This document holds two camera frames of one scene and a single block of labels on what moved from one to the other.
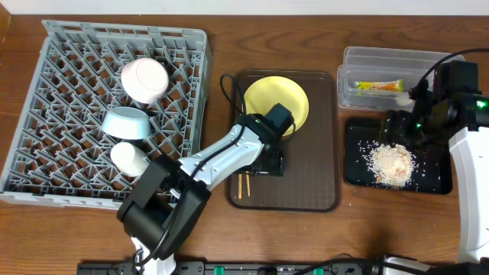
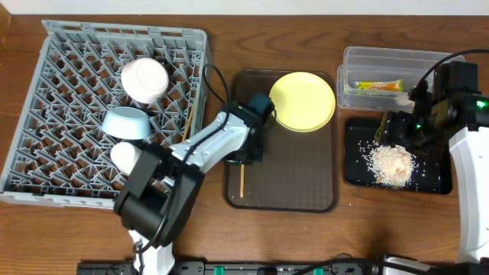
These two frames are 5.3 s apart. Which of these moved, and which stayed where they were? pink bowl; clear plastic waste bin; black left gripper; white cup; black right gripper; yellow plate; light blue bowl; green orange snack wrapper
Moved: black left gripper; yellow plate
Stayed: clear plastic waste bin; white cup; light blue bowl; green orange snack wrapper; pink bowl; black right gripper
